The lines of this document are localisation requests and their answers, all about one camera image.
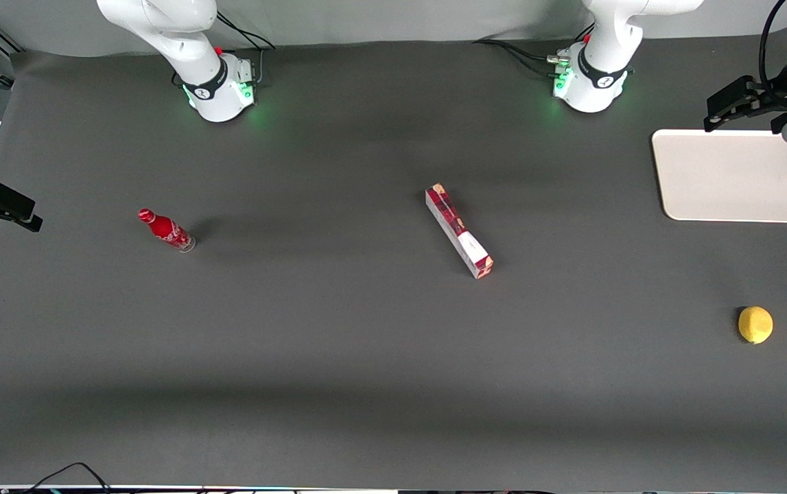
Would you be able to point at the yellow lemon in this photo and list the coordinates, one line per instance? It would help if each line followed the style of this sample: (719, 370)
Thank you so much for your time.
(755, 324)

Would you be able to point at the beige plastic tray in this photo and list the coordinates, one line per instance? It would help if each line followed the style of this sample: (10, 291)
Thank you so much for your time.
(736, 175)

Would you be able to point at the red cola bottle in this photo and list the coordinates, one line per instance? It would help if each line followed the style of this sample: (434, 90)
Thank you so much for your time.
(165, 229)

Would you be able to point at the red cookie box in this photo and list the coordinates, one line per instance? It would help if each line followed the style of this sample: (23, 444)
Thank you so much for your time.
(458, 230)

